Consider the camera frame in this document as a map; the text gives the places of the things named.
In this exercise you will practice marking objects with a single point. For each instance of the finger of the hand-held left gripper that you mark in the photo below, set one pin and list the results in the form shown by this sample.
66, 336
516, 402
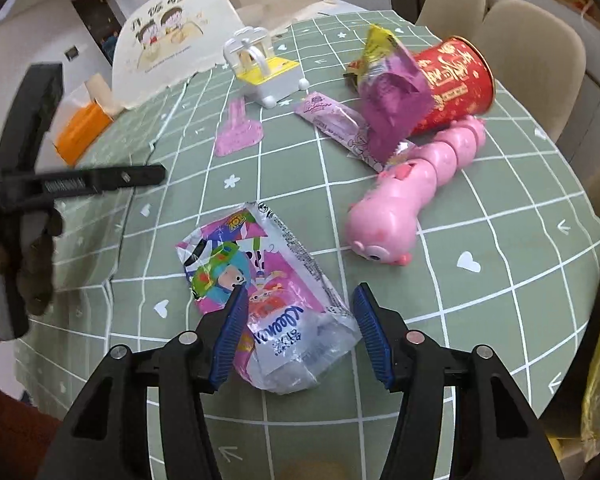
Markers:
35, 110
105, 179

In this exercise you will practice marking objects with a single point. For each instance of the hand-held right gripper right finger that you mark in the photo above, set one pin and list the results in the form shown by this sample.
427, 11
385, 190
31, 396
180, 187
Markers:
370, 335

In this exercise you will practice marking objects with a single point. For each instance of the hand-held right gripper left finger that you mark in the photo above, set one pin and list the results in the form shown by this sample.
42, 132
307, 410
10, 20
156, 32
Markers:
230, 335

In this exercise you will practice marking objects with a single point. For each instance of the colourful tissue packet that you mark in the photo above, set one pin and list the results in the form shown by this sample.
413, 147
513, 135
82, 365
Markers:
280, 280

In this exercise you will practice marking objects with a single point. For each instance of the pink snack wrapper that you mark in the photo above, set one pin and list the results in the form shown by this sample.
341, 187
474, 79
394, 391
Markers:
330, 120

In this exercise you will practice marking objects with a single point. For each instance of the yellow purple snack wrapper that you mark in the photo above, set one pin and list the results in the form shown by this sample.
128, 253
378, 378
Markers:
390, 95

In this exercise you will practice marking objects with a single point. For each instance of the red paper cup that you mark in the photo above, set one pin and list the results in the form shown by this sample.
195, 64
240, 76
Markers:
455, 80

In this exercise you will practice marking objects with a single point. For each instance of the person's left hand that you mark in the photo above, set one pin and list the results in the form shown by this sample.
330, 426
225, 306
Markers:
40, 270

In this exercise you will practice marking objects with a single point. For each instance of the orange tissue box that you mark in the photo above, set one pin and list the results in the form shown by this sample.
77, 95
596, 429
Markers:
77, 130

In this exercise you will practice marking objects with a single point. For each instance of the dark door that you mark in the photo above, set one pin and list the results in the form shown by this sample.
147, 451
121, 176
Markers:
92, 15

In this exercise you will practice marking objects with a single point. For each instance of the green checked tablecloth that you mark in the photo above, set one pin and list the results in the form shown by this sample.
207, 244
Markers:
480, 310

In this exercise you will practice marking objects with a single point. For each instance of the pink plastic piece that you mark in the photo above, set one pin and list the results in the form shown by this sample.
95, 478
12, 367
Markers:
237, 135

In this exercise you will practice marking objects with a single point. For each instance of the pink caterpillar toy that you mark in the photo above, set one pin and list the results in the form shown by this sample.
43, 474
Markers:
405, 185

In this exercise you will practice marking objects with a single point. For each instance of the cream mesh food cover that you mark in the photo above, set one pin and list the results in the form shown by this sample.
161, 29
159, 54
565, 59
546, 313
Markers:
180, 35

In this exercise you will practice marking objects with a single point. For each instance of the yellow white toy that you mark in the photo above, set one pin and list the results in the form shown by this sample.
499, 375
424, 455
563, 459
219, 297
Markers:
275, 80

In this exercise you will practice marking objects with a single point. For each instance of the beige dining chair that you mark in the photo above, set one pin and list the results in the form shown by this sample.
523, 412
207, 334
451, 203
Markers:
535, 60
450, 0

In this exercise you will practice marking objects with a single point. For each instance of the black wall switch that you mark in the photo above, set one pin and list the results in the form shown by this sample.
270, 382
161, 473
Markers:
72, 53

